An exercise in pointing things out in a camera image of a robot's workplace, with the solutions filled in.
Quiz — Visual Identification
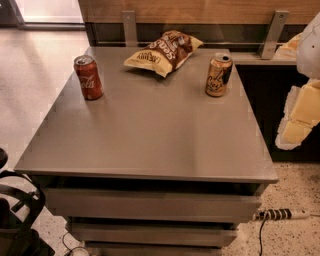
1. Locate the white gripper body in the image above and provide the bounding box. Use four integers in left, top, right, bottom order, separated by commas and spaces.
275, 79, 319, 150

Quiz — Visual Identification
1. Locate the left metal bracket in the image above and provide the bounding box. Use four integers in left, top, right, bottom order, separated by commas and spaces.
122, 10, 138, 47

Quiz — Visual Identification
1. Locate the black power cable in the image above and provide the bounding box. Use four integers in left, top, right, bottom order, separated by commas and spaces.
258, 210, 270, 256

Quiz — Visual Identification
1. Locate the gold La Croix can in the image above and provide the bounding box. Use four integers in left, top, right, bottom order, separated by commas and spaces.
205, 52, 233, 97

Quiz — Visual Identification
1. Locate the white power strip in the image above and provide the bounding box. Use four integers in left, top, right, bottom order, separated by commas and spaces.
253, 208, 310, 221

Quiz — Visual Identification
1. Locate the black bag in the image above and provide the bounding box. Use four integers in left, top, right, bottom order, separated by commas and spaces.
0, 147, 56, 256

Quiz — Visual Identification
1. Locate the middle grey drawer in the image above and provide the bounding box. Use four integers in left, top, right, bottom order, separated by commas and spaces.
67, 223, 237, 247

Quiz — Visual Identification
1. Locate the yellow brown chip bag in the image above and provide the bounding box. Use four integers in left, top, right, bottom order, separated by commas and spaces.
124, 30, 203, 78

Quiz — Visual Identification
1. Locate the thin cable on floor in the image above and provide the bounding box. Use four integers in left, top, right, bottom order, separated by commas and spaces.
61, 231, 90, 256

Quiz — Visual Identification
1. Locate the right metal bracket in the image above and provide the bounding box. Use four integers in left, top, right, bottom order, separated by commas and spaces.
258, 10, 289, 60

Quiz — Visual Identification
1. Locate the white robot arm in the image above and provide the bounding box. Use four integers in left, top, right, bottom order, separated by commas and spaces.
275, 13, 320, 150

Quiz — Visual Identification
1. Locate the grey drawer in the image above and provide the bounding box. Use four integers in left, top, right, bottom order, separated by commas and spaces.
86, 243, 222, 256
46, 189, 261, 223
67, 223, 237, 247

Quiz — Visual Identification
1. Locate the top grey drawer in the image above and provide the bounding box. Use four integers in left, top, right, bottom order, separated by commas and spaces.
46, 189, 261, 223

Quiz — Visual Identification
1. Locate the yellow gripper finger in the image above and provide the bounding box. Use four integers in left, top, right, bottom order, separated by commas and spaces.
290, 81, 320, 127
282, 121, 312, 144

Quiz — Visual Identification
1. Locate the grey drawer cabinet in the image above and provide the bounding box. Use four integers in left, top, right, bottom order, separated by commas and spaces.
13, 45, 280, 256

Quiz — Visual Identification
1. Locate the metal bracket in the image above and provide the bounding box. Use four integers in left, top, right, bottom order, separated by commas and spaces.
122, 10, 138, 47
258, 10, 289, 60

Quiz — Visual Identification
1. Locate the bottom grey drawer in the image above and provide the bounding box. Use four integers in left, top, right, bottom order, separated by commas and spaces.
86, 243, 222, 256

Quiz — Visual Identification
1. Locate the red coke can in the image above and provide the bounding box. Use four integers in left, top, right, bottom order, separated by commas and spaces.
74, 55, 103, 100

